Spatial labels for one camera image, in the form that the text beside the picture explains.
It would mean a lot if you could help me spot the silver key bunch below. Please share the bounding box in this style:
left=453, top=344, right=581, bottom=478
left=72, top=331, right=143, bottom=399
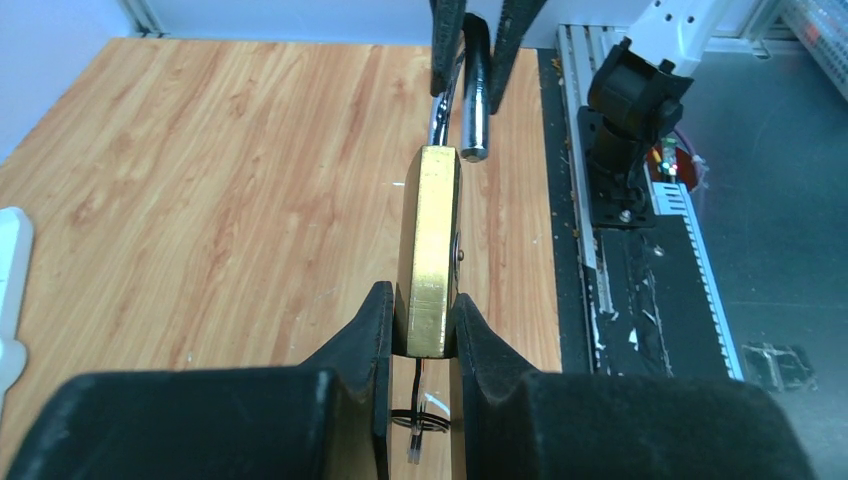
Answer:
left=390, top=358, right=451, bottom=465

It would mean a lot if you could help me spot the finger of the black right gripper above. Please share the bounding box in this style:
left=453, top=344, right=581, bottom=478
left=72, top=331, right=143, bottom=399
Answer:
left=489, top=0, right=547, bottom=114
left=429, top=0, right=467, bottom=97

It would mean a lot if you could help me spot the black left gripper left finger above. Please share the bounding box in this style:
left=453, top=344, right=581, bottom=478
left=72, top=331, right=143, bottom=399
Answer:
left=8, top=281, right=393, bottom=479

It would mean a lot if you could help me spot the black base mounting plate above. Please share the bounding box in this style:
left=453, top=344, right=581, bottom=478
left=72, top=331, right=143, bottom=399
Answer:
left=537, top=49, right=744, bottom=380

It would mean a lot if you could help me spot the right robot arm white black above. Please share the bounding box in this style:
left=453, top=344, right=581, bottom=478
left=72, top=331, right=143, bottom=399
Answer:
left=430, top=1, right=728, bottom=228

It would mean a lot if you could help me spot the white clothes rack stand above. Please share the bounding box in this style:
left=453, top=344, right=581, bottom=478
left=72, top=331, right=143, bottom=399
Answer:
left=1, top=206, right=34, bottom=402

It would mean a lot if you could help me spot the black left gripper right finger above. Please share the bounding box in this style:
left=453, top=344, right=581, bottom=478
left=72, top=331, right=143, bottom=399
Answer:
left=450, top=294, right=815, bottom=479

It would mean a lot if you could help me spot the brass padlock with steel shackle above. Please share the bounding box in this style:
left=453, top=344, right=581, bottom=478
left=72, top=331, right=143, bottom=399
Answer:
left=393, top=13, right=491, bottom=359

